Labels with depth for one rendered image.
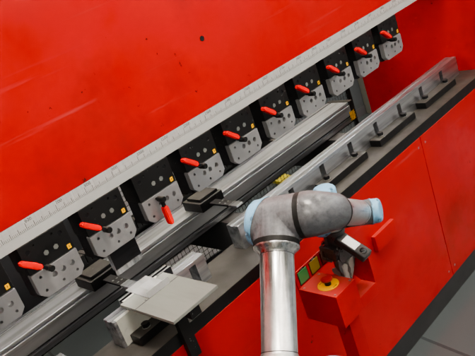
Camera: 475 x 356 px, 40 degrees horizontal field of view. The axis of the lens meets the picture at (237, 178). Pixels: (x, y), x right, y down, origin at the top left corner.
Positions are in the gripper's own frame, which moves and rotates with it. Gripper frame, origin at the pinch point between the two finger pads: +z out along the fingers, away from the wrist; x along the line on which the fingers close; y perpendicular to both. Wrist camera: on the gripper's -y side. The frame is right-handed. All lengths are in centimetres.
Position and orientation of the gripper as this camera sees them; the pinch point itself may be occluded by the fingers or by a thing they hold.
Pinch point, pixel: (350, 279)
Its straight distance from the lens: 223.8
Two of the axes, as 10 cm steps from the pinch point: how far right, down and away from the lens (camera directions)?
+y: -7.0, -1.2, 7.0
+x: -6.6, 4.7, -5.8
